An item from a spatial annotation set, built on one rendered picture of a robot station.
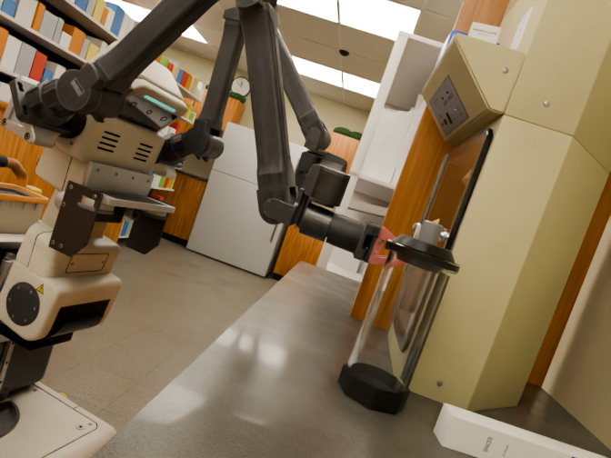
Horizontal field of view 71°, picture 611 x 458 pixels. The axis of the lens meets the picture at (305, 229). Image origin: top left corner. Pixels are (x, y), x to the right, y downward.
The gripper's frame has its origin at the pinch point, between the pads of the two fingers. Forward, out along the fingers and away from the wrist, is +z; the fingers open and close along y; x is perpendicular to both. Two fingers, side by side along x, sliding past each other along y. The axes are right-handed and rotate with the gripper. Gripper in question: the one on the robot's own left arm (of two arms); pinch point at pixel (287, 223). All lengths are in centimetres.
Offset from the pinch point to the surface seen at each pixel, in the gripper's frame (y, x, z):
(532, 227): 43, -46, -16
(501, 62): 29, -46, -38
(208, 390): 7, -70, 16
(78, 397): -71, 63, 111
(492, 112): 31, -45, -31
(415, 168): 26.2, -8.8, -23.9
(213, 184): -169, 442, 16
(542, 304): 53, -37, -4
